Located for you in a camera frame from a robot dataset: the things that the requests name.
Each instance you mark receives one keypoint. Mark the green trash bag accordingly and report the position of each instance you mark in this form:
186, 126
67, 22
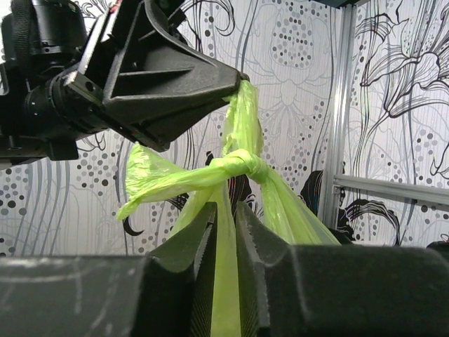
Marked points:
150, 177

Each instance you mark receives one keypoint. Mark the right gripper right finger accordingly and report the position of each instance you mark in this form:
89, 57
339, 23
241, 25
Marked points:
348, 290

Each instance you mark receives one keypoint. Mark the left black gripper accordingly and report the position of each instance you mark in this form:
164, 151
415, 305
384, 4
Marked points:
130, 73

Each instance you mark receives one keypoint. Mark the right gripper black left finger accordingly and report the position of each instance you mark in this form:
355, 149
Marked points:
166, 292

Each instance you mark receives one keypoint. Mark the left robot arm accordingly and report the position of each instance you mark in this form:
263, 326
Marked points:
12, 79

